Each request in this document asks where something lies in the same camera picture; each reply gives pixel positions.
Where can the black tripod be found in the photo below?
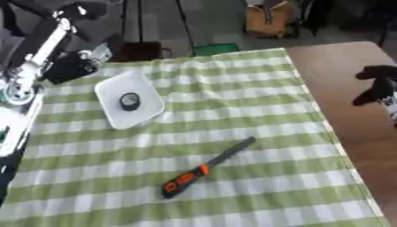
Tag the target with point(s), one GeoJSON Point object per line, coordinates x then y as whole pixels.
{"type": "Point", "coordinates": [139, 20]}

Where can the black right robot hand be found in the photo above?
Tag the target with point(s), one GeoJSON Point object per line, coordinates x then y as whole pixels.
{"type": "Point", "coordinates": [381, 80]}

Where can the dark chair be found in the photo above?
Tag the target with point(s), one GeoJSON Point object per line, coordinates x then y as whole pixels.
{"type": "Point", "coordinates": [351, 14]}

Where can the white square tray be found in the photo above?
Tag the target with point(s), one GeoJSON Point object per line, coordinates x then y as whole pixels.
{"type": "Point", "coordinates": [111, 102]}

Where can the green flat object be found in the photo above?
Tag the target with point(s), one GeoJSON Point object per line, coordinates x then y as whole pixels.
{"type": "Point", "coordinates": [216, 49]}

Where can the black tape roll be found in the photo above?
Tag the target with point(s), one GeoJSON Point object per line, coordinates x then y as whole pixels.
{"type": "Point", "coordinates": [129, 101]}

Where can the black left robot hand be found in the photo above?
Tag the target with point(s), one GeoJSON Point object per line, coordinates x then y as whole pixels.
{"type": "Point", "coordinates": [70, 68]}

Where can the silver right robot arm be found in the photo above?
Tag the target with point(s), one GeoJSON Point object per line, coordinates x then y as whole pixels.
{"type": "Point", "coordinates": [392, 105]}

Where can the dark brown box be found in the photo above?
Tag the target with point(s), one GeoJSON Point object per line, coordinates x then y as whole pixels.
{"type": "Point", "coordinates": [140, 50]}

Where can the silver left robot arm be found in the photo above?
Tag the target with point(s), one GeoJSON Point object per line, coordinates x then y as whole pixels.
{"type": "Point", "coordinates": [18, 88]}

